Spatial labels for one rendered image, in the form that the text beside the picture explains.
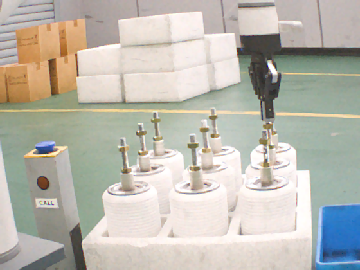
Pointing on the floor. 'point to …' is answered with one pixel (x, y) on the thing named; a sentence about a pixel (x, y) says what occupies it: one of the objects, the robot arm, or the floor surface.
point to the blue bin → (339, 238)
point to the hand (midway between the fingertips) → (267, 110)
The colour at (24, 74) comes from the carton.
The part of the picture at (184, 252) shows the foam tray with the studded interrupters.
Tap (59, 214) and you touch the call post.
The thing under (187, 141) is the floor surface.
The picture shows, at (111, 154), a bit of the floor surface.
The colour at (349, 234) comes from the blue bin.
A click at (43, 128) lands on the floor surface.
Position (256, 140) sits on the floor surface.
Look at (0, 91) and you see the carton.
